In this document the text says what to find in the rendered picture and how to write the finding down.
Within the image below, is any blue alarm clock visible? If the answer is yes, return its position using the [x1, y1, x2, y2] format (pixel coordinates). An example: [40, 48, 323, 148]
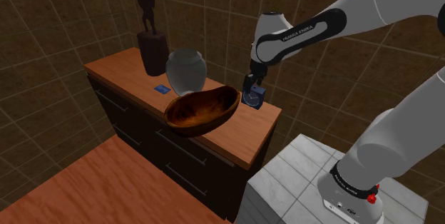
[241, 83, 267, 111]

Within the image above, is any grey tiled robot stand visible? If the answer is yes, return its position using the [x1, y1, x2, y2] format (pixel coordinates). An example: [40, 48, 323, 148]
[235, 133, 429, 224]

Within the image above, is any brown wooden bowl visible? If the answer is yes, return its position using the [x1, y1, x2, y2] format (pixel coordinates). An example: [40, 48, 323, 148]
[163, 84, 242, 139]

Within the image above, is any small blue card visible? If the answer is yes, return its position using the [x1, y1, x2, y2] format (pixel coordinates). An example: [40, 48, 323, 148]
[153, 83, 173, 95]

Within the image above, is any grey glass vase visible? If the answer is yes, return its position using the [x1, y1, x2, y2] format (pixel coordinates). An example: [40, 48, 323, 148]
[165, 48, 208, 98]

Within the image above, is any dark wood-topped chest of drawers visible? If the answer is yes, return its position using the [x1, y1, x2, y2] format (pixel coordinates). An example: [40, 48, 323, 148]
[83, 46, 283, 223]

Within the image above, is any dark wooden figure statue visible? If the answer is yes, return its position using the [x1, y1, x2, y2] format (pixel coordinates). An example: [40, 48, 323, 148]
[133, 0, 170, 77]

